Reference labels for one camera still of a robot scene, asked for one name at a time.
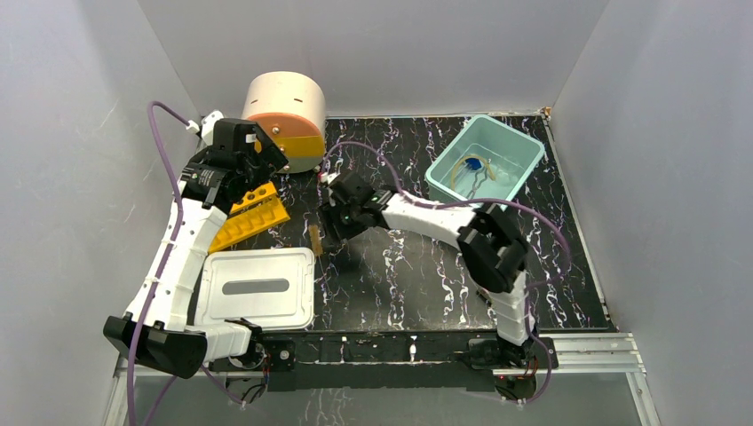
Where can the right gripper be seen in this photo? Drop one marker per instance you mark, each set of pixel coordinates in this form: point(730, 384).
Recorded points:
point(331, 210)

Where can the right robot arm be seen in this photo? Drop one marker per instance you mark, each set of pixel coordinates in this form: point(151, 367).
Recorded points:
point(493, 250)

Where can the tan rubber tube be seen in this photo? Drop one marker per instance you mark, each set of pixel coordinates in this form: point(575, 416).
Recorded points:
point(458, 170)

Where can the cream orange cylindrical container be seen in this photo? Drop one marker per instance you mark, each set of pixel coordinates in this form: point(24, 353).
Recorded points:
point(291, 108)

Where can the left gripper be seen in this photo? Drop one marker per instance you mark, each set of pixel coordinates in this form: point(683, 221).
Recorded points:
point(248, 184)

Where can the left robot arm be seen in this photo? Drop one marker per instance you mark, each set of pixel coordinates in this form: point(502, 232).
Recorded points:
point(156, 328)

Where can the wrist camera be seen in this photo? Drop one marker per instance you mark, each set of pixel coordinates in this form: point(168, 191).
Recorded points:
point(326, 178)
point(205, 128)

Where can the brown test tube brush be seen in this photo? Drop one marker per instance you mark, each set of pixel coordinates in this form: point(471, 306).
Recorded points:
point(316, 243)

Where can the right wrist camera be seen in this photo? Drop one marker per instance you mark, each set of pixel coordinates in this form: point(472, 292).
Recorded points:
point(326, 178)

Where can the white bin lid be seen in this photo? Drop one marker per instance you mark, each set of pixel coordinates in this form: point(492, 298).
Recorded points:
point(270, 288)

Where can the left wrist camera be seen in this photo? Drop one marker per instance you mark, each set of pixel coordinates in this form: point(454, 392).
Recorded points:
point(205, 128)

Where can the teal plastic bin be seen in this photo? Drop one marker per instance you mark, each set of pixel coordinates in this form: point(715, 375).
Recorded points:
point(493, 140)

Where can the yellow test tube rack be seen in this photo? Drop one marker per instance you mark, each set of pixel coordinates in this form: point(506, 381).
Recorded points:
point(258, 211)

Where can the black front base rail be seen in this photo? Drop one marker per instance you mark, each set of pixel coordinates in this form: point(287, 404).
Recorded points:
point(299, 361)

